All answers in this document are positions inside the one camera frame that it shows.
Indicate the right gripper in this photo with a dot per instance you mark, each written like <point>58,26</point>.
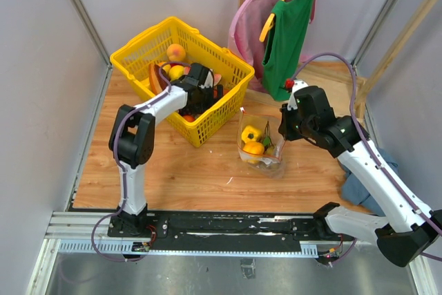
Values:
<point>285,115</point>

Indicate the papaya slice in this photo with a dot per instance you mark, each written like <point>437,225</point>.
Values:
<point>157,79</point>

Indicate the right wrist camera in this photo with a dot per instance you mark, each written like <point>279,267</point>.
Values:
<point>293,86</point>

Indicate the longan fruit bunch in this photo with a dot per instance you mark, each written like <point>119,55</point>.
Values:
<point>269,159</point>

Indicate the blue cloth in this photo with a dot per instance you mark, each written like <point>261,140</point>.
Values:
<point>354,191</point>

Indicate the watermelon slice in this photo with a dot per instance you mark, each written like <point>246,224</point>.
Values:
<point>216,78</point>

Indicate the yellow bell pepper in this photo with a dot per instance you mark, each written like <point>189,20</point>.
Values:
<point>251,134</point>

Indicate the wooden clothes rack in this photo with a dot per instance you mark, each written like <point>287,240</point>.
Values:
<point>335,81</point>

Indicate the clear zip top bag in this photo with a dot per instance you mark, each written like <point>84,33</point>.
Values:
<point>259,121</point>

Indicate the pink shirt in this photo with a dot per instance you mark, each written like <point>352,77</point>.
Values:
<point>243,37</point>

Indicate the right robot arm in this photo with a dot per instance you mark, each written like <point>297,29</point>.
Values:
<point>408,226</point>

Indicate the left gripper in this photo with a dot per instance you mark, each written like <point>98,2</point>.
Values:
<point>198,109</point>

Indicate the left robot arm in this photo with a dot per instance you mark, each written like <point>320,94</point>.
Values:
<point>133,137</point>

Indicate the peach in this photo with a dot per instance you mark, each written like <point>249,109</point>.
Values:
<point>176,53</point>

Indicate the green shirt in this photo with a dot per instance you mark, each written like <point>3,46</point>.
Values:
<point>284,45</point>

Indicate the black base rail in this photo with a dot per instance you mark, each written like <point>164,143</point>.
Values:
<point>221,233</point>

